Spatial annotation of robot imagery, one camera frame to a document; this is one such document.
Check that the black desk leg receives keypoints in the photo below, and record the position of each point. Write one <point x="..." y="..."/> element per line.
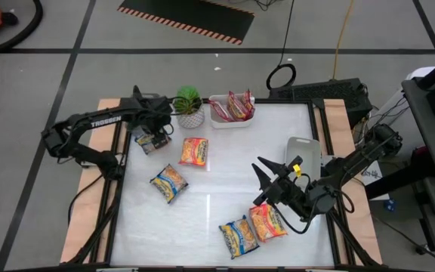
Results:
<point x="395" y="185"/>

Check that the small blue floor item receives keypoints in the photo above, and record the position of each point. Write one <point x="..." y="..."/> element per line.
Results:
<point x="390" y="205"/>

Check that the black table frame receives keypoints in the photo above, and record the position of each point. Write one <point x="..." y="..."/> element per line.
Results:
<point x="278" y="101"/>

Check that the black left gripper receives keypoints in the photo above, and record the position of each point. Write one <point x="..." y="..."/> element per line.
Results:
<point x="155" y="115"/>

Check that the dark grey plastic bin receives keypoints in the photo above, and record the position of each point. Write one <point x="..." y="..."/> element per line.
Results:
<point x="136" y="131"/>

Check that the white plastic bin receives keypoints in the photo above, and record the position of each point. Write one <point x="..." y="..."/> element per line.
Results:
<point x="232" y="124"/>

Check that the chicken Maruchan noodle pack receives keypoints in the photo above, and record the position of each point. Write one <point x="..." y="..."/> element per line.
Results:
<point x="194" y="152"/>
<point x="267" y="223"/>

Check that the wooden side board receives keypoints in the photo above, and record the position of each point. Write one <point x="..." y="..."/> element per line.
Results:
<point x="85" y="226"/>
<point x="338" y="117"/>

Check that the green plant in patterned pot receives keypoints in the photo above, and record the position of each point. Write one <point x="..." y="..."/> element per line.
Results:
<point x="191" y="119"/>

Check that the white paper sheet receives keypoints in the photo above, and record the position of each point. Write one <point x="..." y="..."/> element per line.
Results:
<point x="372" y="177"/>

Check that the silver frame bracket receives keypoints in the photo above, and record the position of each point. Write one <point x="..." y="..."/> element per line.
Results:
<point x="117" y="270"/>

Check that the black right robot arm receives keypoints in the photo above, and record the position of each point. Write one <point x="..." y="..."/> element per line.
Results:
<point x="357" y="158"/>

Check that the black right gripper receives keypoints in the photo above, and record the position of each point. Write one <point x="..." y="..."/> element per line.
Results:
<point x="285" y="190"/>

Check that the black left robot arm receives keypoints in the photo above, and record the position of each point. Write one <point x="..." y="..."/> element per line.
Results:
<point x="104" y="121"/>

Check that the pale grey plastic bin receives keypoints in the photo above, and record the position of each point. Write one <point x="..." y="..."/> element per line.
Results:
<point x="304" y="151"/>

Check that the black computer case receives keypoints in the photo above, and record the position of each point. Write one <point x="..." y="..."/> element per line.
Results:
<point x="327" y="94"/>

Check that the soy sauce Maruchan noodle pack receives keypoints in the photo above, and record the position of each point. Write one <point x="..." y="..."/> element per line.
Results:
<point x="145" y="143"/>
<point x="168" y="183"/>
<point x="239" y="237"/>

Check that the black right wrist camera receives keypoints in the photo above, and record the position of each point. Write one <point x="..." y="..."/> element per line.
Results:
<point x="295" y="161"/>

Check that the black hazard-striped floor mat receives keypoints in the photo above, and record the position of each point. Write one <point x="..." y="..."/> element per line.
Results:
<point x="187" y="19"/>

